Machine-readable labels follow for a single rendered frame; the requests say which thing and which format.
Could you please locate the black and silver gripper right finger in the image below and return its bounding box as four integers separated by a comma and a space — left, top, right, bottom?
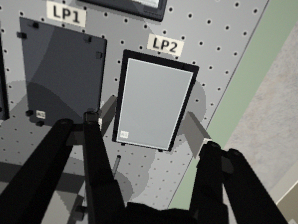
182, 111, 288, 224

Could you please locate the grey perforated base plate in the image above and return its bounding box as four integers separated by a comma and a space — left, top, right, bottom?
0, 0, 271, 210

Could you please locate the white button panel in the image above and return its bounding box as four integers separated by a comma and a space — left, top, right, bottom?
0, 162, 87, 224

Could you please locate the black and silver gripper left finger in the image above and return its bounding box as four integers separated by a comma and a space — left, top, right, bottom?
0, 96, 130, 224

